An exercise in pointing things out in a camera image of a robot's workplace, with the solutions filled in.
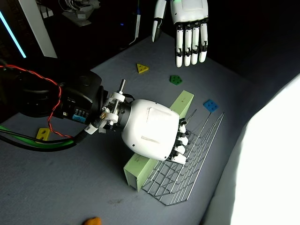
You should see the grey table cloth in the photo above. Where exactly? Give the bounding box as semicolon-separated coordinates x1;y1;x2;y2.
0;31;300;225

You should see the blue square block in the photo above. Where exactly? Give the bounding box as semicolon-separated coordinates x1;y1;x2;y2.
202;99;219;113

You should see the wire dish rack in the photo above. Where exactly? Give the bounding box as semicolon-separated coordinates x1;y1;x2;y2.
141;109;225;206

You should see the orange toy piece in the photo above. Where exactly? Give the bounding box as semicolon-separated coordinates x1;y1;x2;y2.
83;217;103;225

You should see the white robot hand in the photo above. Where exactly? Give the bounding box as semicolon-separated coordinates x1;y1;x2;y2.
121;98;189;164
151;0;209;68

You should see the light green box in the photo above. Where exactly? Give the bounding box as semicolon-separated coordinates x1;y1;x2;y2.
123;90;195;190

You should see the white blurred surface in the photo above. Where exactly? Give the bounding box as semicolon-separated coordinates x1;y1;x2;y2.
199;74;300;225

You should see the yellow triangle block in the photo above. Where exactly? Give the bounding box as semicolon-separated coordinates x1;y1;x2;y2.
136;62;150;75

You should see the white pillar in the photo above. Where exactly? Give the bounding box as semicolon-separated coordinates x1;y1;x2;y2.
18;0;58;59

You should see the small white background box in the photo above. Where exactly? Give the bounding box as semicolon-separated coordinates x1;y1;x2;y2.
37;0;54;19

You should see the green pentagon block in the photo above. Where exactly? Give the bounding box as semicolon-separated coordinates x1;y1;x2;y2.
169;75;184;86

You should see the white blue stick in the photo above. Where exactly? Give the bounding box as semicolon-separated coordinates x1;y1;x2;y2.
129;0;143;46

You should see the yellow two-hole block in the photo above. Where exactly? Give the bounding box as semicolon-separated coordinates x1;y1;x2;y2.
35;127;51;142

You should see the white background device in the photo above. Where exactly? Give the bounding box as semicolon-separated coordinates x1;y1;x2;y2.
61;0;101;28

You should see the cyan light strip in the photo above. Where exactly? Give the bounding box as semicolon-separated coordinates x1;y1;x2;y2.
0;10;27;59

